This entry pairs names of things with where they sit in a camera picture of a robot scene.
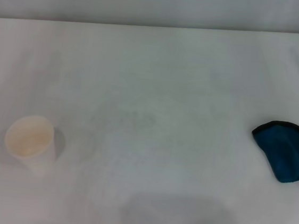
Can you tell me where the blue rag with black trim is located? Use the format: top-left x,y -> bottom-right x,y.
246,115 -> 299,185

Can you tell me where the white paper cup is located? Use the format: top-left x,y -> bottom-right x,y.
1,112 -> 61,179

